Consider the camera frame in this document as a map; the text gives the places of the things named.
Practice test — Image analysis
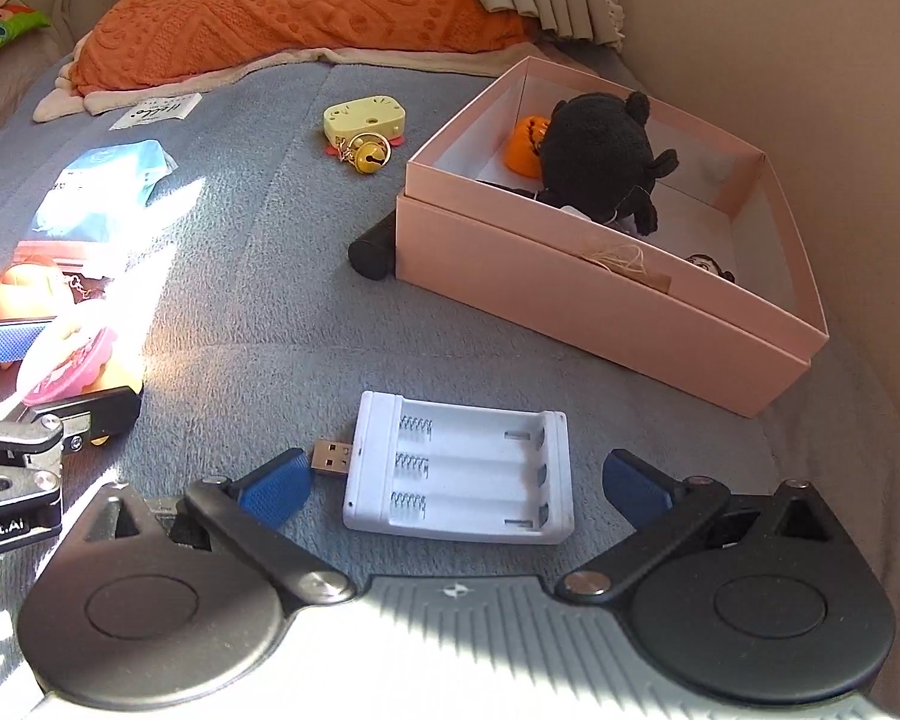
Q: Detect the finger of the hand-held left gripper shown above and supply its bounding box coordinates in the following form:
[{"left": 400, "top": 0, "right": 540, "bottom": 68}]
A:
[
  {"left": 26, "top": 386, "right": 143, "bottom": 457},
  {"left": 0, "top": 319, "right": 52, "bottom": 370}
]

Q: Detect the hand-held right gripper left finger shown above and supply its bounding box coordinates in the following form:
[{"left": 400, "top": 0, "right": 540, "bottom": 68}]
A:
[{"left": 64, "top": 448, "right": 352, "bottom": 610}]

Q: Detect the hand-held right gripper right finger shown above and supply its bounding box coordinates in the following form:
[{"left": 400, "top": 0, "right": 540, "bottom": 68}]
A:
[{"left": 555, "top": 448, "right": 835, "bottom": 605}]

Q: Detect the white battery charger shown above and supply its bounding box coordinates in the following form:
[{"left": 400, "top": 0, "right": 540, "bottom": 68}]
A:
[{"left": 313, "top": 390, "right": 575, "bottom": 545}]

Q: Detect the blue tissue packet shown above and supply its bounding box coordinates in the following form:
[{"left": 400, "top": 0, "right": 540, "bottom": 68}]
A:
[{"left": 31, "top": 139, "right": 177, "bottom": 241}]

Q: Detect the pink cardboard box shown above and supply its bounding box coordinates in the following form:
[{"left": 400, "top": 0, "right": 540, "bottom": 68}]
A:
[{"left": 396, "top": 55, "right": 830, "bottom": 417}]

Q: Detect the dark-haired doll keychain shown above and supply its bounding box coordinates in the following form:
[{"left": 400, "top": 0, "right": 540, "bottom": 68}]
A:
[{"left": 682, "top": 253, "right": 737, "bottom": 284}]

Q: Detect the black plush toy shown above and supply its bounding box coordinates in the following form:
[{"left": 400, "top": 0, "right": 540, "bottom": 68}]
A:
[{"left": 532, "top": 90, "right": 680, "bottom": 237}]

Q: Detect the orange pumpkin toy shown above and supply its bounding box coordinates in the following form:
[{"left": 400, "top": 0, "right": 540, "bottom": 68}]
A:
[{"left": 502, "top": 115, "right": 552, "bottom": 177}]

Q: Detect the yellow toy with bell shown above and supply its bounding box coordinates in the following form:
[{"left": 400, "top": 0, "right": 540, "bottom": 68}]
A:
[{"left": 322, "top": 95, "right": 408, "bottom": 175}]

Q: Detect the black cylinder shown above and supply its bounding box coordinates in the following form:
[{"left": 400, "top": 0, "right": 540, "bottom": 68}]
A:
[{"left": 347, "top": 211, "right": 398, "bottom": 282}]

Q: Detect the white fabric label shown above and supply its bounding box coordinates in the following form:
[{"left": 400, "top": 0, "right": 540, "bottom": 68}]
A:
[{"left": 109, "top": 92, "right": 203, "bottom": 132}]

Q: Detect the green patterned cushion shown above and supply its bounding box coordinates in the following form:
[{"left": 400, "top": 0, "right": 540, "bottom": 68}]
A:
[{"left": 0, "top": 0, "right": 52, "bottom": 76}]

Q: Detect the orange textured pillow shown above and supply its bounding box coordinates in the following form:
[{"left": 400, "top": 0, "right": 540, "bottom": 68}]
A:
[{"left": 70, "top": 0, "right": 541, "bottom": 95}]

